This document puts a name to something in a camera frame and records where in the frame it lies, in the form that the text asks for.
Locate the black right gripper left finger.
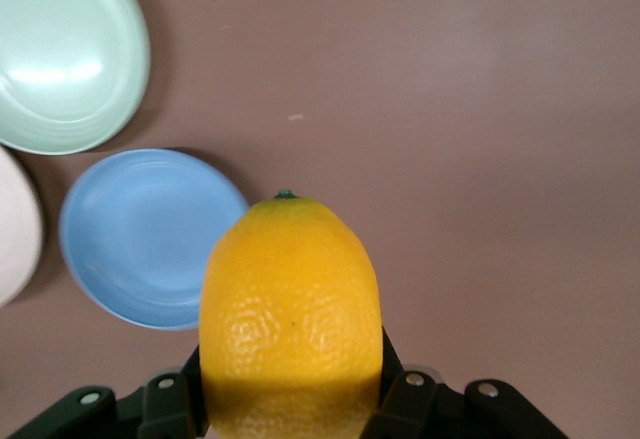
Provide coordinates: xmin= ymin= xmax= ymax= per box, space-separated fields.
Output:
xmin=7 ymin=343 xmax=209 ymax=439

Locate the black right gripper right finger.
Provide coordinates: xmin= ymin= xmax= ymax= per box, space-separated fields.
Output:
xmin=362 ymin=326 xmax=571 ymax=439

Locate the yellow lemon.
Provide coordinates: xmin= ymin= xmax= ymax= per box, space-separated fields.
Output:
xmin=198 ymin=189 xmax=386 ymax=439

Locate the blue plate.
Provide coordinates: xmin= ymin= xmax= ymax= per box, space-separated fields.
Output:
xmin=58 ymin=147 xmax=251 ymax=332

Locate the cream plate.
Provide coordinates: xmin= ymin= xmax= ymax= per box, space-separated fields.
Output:
xmin=0 ymin=147 xmax=45 ymax=308

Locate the brown table cover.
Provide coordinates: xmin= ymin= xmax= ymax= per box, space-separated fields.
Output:
xmin=0 ymin=0 xmax=640 ymax=439

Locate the mint green plate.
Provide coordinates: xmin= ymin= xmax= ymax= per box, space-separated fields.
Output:
xmin=0 ymin=0 xmax=153 ymax=157

